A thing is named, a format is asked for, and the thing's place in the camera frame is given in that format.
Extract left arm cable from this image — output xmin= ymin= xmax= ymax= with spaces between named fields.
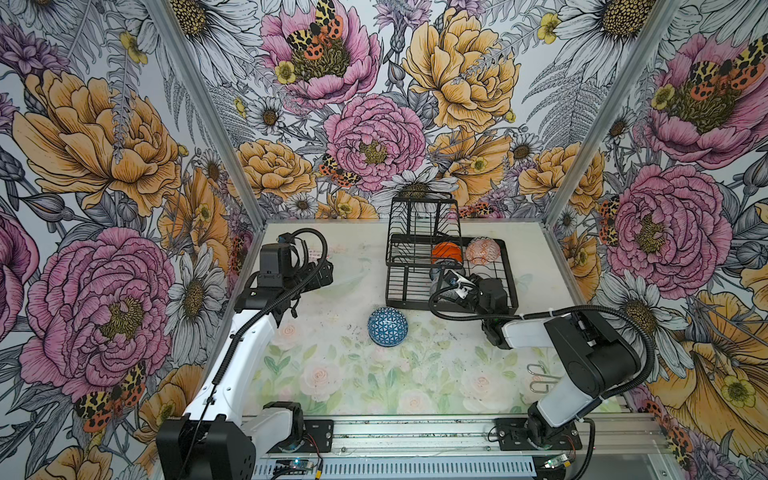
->
xmin=176 ymin=227 xmax=330 ymax=480

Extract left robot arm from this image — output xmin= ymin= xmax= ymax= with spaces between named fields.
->
xmin=155 ymin=228 xmax=333 ymax=479

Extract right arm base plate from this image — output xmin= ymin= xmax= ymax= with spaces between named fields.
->
xmin=493 ymin=417 xmax=582 ymax=451

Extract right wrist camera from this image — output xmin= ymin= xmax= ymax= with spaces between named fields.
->
xmin=445 ymin=273 xmax=475 ymax=300

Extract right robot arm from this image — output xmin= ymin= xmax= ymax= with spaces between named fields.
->
xmin=428 ymin=269 xmax=656 ymax=449

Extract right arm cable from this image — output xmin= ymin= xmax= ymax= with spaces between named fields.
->
xmin=427 ymin=281 xmax=655 ymax=400

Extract green patterned bowl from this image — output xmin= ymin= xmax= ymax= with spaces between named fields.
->
xmin=429 ymin=268 xmax=458 ymax=294

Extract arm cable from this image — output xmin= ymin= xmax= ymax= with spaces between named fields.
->
xmin=176 ymin=227 xmax=330 ymax=480
xmin=427 ymin=281 xmax=655 ymax=400

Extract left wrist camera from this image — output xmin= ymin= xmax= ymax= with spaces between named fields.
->
xmin=257 ymin=233 xmax=299 ymax=288

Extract aluminium rail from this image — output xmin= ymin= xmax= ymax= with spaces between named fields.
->
xmin=314 ymin=413 xmax=670 ymax=458

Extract metal tongs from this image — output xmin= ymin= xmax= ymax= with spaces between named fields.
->
xmin=526 ymin=363 xmax=560 ymax=395

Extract blue geometric bowl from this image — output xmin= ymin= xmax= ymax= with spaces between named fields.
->
xmin=367 ymin=307 xmax=409 ymax=348

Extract green circuit board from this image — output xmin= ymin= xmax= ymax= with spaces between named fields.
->
xmin=272 ymin=458 xmax=320 ymax=479

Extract red patterned bowl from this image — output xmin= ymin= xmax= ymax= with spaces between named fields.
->
xmin=465 ymin=237 xmax=501 ymax=266

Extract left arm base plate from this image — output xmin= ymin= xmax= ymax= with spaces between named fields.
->
xmin=269 ymin=419 xmax=335 ymax=454

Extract black wire dish rack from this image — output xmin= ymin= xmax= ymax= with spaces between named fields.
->
xmin=385 ymin=193 xmax=519 ymax=314

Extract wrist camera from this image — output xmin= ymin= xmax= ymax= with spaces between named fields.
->
xmin=445 ymin=273 xmax=475 ymax=300
xmin=257 ymin=233 xmax=299 ymax=288

